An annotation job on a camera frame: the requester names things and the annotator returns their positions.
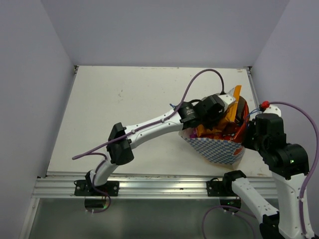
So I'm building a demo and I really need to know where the orange yellow snack packet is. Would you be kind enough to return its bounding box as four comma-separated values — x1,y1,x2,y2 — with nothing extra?
196,85,242,137

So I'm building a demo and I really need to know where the orange cream cassava chips bag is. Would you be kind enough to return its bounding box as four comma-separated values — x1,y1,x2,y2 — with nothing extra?
235,96,249,125

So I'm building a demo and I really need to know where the purple grape candy bag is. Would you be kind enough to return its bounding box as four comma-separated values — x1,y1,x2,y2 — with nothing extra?
189,130,197,138

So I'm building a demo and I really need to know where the red torn chip bag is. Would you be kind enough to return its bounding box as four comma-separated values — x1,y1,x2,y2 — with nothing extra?
213,123,248,143

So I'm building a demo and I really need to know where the blue checkered paper bag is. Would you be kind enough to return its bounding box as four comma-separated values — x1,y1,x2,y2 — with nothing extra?
169,102,260,168

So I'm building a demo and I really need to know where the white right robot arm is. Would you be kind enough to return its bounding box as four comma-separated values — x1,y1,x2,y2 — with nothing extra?
222,114,318,239

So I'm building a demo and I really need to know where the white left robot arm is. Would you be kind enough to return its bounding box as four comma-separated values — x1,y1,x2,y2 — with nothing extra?
86,94,234,196

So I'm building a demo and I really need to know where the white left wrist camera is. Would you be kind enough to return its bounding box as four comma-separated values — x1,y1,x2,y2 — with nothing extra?
218,94,236,109

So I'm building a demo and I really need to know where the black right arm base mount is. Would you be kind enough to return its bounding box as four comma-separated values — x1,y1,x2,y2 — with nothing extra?
206,178,237,197

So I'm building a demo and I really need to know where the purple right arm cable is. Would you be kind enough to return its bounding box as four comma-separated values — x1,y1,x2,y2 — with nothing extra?
201,101,319,239

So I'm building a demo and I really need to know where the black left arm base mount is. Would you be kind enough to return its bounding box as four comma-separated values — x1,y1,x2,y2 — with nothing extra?
74,180,120,197

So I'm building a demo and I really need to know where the aluminium table frame rail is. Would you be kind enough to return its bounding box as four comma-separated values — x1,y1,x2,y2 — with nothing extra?
32,66,275,200

